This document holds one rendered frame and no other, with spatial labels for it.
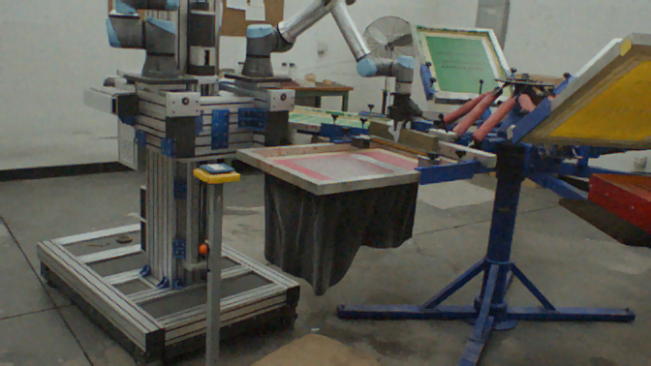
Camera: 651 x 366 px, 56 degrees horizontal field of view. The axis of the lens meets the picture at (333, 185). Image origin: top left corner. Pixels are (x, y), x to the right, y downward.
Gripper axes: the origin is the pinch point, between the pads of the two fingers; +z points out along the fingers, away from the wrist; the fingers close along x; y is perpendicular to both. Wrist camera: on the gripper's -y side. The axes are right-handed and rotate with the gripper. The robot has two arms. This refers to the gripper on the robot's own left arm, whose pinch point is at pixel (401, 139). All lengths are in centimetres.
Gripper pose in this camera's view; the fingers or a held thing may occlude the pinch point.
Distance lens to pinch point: 267.1
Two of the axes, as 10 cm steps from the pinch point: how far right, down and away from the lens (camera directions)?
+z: -0.7, 9.6, 2.6
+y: -6.0, -2.5, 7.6
